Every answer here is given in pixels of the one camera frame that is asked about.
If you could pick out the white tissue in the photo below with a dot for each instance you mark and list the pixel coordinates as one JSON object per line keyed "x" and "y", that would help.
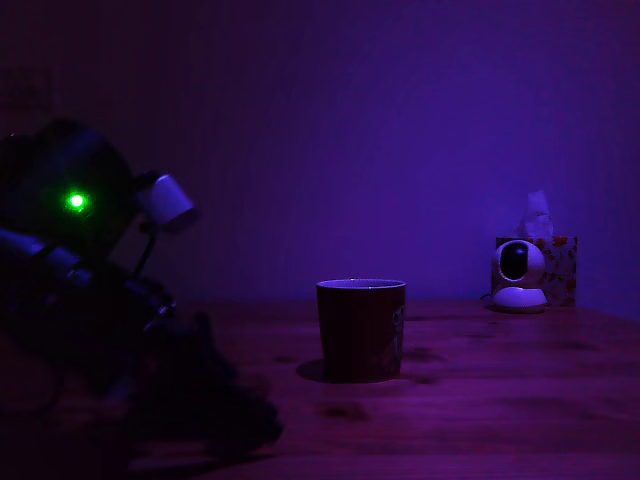
{"x": 536, "y": 215}

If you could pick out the small white round camera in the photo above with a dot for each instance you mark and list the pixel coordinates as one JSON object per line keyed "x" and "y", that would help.
{"x": 520, "y": 297}

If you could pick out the red ceramic mug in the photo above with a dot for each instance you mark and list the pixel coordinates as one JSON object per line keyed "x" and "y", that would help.
{"x": 360, "y": 335}

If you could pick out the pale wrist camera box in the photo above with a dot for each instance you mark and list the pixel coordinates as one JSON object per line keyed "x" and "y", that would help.
{"x": 167, "y": 202}

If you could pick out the floral tissue box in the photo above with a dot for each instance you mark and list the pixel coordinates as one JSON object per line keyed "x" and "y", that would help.
{"x": 562, "y": 270}

